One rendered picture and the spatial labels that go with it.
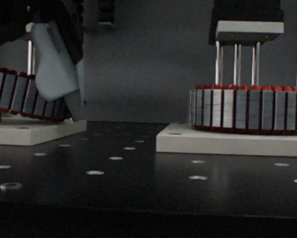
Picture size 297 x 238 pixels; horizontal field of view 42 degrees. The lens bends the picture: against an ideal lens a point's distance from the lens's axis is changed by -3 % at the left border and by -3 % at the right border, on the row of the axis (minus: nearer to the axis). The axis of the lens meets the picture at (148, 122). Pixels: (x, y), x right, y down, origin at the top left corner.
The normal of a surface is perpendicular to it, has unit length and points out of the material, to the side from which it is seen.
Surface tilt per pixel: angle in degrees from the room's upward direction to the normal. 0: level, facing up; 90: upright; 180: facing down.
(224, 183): 0
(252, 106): 90
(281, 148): 90
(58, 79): 76
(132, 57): 90
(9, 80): 91
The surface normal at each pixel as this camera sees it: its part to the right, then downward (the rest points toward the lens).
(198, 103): -0.89, 0.00
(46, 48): 0.90, -0.20
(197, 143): -0.12, 0.05
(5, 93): 0.18, 0.07
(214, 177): 0.03, -1.00
